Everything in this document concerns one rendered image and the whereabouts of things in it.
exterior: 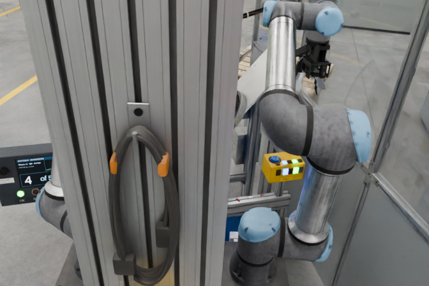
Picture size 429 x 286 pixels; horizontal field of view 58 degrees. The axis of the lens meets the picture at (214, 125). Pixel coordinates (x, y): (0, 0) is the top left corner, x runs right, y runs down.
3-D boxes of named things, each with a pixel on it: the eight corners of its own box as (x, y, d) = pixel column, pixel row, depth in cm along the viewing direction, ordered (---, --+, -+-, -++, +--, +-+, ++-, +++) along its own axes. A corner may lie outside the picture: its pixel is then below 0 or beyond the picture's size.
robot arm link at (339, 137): (275, 230, 124) (305, 93, 88) (322, 236, 123) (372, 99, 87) (275, 265, 115) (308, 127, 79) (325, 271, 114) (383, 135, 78)
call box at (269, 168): (293, 168, 181) (296, 149, 175) (302, 181, 173) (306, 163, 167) (260, 172, 177) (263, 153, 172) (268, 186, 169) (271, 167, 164)
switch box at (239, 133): (258, 162, 240) (262, 133, 229) (235, 165, 237) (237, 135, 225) (253, 153, 248) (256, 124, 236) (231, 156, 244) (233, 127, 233)
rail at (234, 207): (285, 202, 188) (287, 189, 184) (288, 208, 185) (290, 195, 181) (92, 230, 168) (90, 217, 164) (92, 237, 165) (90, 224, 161)
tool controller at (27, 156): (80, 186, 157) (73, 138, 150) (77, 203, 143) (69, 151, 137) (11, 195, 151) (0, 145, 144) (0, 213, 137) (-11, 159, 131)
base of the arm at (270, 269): (278, 290, 118) (283, 270, 113) (229, 288, 118) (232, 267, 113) (273, 251, 131) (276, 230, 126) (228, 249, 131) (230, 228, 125)
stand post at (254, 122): (242, 232, 272) (259, 86, 211) (246, 242, 265) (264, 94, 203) (236, 233, 271) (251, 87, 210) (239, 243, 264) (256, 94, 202)
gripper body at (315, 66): (307, 81, 124) (313, 45, 118) (295, 70, 131) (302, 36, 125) (328, 79, 126) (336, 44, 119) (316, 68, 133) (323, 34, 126)
